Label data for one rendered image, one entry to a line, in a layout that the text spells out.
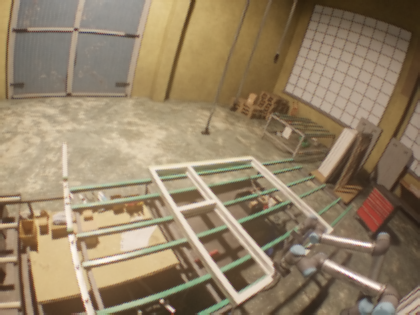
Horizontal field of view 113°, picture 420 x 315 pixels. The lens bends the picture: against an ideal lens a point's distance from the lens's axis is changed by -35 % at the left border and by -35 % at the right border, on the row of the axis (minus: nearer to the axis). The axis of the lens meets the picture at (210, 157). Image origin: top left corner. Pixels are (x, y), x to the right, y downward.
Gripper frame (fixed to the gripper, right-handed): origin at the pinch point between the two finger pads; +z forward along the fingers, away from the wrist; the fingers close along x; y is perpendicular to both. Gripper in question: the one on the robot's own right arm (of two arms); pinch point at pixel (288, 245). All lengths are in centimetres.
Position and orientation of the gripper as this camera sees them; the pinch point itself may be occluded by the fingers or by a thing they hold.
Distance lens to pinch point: 192.9
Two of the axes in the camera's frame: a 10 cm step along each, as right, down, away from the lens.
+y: -4.9, -4.7, -7.3
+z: -6.7, 7.4, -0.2
